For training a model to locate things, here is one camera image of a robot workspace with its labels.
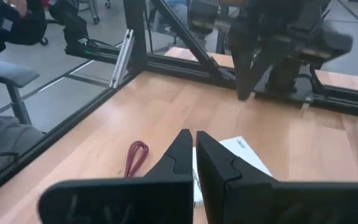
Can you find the grey padded chair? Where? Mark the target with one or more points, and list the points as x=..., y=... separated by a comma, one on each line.
x=14, y=74

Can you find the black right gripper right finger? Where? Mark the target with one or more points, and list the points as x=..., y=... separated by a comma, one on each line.
x=244, y=199

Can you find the silver aluminium bracket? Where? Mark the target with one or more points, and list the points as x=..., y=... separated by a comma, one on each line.
x=123, y=59

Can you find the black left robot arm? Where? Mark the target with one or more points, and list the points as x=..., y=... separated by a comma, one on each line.
x=286, y=77

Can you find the white card reader packet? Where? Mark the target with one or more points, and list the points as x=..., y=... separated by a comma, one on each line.
x=244, y=152

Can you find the black aluminium table frame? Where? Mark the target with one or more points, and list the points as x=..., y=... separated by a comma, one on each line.
x=57, y=134

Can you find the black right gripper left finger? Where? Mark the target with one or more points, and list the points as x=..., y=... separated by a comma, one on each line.
x=166, y=199

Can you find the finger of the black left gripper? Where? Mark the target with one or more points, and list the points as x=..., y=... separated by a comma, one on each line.
x=242, y=68
x=315, y=45

